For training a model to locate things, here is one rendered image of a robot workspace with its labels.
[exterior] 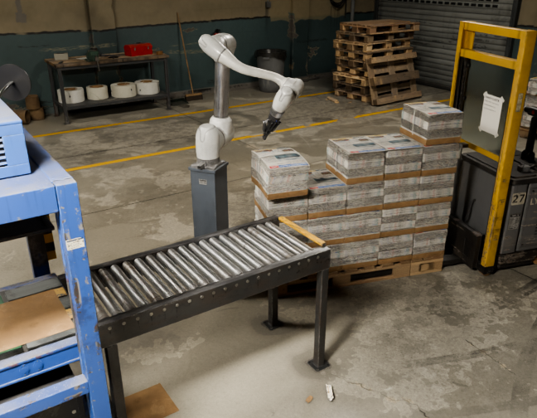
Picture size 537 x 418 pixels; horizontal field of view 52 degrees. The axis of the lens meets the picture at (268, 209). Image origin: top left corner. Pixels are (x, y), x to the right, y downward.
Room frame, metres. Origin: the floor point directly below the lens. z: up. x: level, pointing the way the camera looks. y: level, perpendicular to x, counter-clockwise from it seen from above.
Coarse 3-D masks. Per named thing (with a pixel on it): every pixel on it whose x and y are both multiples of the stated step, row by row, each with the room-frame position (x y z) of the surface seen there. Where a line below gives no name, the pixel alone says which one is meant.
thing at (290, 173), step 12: (288, 156) 3.55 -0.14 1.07; (300, 156) 3.56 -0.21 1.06; (264, 168) 3.43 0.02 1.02; (276, 168) 3.36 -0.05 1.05; (288, 168) 3.38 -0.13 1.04; (300, 168) 3.41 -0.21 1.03; (264, 180) 3.42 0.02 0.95; (276, 180) 3.37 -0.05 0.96; (288, 180) 3.40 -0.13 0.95; (300, 180) 3.43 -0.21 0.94; (276, 192) 3.38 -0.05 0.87
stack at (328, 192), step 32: (256, 192) 3.76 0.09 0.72; (320, 192) 3.57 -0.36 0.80; (352, 192) 3.64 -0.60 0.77; (384, 192) 3.71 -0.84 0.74; (416, 192) 3.78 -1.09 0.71; (320, 224) 3.56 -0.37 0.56; (352, 224) 3.64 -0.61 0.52; (384, 224) 3.71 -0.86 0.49; (352, 256) 3.65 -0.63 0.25; (384, 256) 3.72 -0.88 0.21
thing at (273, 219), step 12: (276, 216) 3.16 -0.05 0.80; (228, 228) 2.99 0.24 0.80; (240, 228) 2.99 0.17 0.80; (192, 240) 2.84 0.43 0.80; (144, 252) 2.69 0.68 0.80; (156, 252) 2.69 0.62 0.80; (108, 264) 2.56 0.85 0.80; (120, 264) 2.58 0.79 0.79; (132, 264) 2.61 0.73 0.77; (60, 276) 2.43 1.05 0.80
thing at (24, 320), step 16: (0, 304) 2.17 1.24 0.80; (16, 304) 2.17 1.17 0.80; (32, 304) 2.17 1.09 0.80; (48, 304) 2.17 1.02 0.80; (0, 320) 2.05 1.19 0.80; (16, 320) 2.05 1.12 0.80; (32, 320) 2.05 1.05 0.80; (48, 320) 2.05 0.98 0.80; (64, 320) 2.05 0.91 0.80; (0, 336) 1.94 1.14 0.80; (16, 336) 1.94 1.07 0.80; (32, 336) 1.94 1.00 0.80
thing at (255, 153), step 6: (258, 150) 3.69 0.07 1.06; (264, 150) 3.69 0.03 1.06; (270, 150) 3.69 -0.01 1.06; (276, 150) 3.69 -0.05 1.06; (282, 150) 3.69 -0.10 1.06; (288, 150) 3.69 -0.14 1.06; (294, 150) 3.68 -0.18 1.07; (252, 156) 3.69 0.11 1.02; (258, 156) 3.56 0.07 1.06; (252, 162) 3.69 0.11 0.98; (258, 162) 3.57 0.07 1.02; (252, 168) 3.67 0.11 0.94; (258, 168) 3.56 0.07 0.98; (252, 174) 3.67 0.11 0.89; (258, 180) 3.56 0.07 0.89
